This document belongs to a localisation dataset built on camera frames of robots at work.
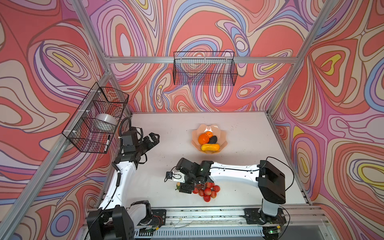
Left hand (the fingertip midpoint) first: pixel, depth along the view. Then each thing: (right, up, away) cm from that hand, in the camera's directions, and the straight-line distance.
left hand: (155, 138), depth 82 cm
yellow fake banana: (+32, -7, +11) cm, 35 cm away
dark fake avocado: (+35, -2, +16) cm, 38 cm away
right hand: (+16, -24, -2) cm, 29 cm away
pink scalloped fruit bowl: (+41, -3, +17) cm, 45 cm away
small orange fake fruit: (+33, +2, +20) cm, 38 cm away
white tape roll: (-21, +8, -12) cm, 25 cm away
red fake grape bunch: (+29, -28, -4) cm, 40 cm away
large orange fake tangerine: (+28, -2, +14) cm, 31 cm away
